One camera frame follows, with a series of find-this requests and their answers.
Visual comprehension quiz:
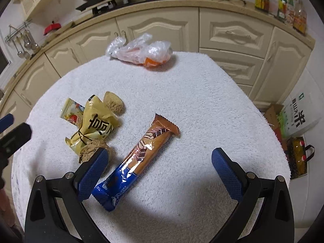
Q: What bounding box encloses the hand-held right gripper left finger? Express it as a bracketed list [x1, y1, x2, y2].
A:
[24, 147, 110, 243]

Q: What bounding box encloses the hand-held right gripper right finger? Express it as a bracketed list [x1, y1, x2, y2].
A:
[212, 147, 296, 243]

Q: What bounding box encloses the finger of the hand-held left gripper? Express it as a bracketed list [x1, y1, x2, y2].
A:
[0, 113, 14, 134]
[0, 122, 32, 162]

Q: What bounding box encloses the yellow snack wrapper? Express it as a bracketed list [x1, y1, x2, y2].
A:
[65, 94, 120, 155]

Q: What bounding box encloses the brown and blue snack wrapper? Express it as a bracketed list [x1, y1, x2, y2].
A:
[91, 113, 181, 212]

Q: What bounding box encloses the round brown biscuit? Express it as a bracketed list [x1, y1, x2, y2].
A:
[78, 138, 115, 176]
[103, 91, 125, 116]

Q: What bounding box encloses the marble pattern tablecloth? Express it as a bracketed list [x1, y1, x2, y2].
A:
[10, 154, 33, 229]

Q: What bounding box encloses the pale strawberry print wrapper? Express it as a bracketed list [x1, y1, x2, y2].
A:
[60, 98, 85, 126]

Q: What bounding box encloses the metal spatula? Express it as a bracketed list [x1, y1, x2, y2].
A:
[16, 37, 30, 60]

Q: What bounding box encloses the black and yellow gift bag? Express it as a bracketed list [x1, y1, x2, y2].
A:
[286, 137, 315, 181]

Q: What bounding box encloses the round table with white towel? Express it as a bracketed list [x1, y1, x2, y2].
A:
[11, 51, 290, 243]

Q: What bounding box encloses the cardboard box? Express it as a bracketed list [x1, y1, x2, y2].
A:
[263, 103, 288, 145]

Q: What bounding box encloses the cream cabinet drawer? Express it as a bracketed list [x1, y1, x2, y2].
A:
[199, 8, 274, 52]
[235, 82, 260, 100]
[199, 49, 264, 85]

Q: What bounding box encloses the white rice bag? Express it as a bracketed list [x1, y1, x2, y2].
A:
[278, 91, 320, 139]

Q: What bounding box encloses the clear bag with orange contents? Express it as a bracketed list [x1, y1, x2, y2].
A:
[106, 33, 173, 68]

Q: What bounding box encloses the black induction cooker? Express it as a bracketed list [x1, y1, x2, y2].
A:
[76, 0, 132, 11]

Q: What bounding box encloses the cream lower kitchen cabinet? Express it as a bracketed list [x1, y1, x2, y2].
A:
[0, 0, 317, 122]

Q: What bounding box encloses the clear condiment bottle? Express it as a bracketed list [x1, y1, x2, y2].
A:
[286, 0, 297, 27]

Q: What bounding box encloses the green label condiment bottle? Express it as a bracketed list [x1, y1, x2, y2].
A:
[276, 0, 289, 22]

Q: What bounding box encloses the wire utensil rack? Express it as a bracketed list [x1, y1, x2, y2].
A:
[4, 21, 32, 43]

